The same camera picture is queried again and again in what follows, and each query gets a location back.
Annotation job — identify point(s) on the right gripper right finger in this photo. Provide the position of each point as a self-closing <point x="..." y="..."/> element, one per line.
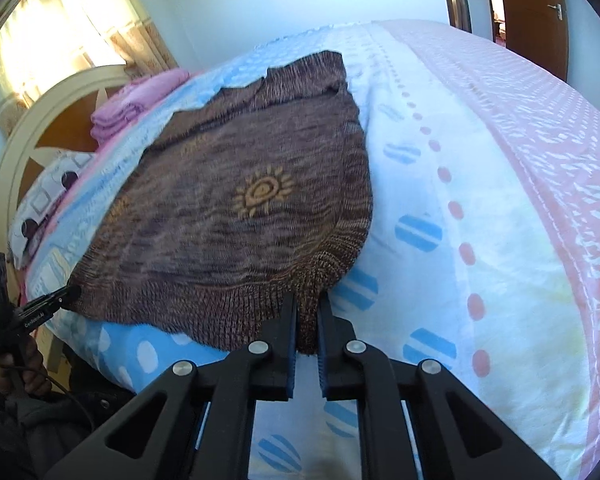
<point x="416" y="421"/>

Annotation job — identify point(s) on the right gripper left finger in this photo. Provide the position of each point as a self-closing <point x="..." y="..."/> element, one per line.
<point x="193" y="422"/>

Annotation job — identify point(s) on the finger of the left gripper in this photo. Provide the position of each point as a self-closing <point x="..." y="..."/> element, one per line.
<point x="37" y="312"/>

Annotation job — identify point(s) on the brown knitted sun-pattern sweater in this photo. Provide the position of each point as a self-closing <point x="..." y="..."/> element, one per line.
<point x="264" y="191"/>

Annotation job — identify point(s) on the person's left hand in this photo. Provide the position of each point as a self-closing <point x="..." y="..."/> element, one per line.
<point x="32" y="375"/>

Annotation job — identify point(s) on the white patterned pillow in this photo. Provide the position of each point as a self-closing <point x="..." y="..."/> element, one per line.
<point x="40" y="203"/>

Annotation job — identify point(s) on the blue polka dot blanket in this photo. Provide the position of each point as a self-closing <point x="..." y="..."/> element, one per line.
<point x="444" y="191"/>

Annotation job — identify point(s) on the cream and wood headboard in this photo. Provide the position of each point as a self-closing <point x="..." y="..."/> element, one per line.
<point x="59" y="120"/>

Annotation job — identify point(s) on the folded purple quilt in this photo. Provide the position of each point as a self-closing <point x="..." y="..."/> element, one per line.
<point x="134" y="99"/>

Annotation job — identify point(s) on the beige patterned curtain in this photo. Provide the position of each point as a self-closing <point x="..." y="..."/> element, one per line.
<point x="43" y="42"/>

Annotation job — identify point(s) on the pink patterned bed sheet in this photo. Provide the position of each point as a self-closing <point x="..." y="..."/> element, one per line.
<point x="551" y="137"/>

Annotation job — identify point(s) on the brown wooden door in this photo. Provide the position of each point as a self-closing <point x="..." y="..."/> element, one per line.
<point x="534" y="32"/>

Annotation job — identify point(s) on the silver door handle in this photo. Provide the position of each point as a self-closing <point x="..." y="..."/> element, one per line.
<point x="558" y="10"/>

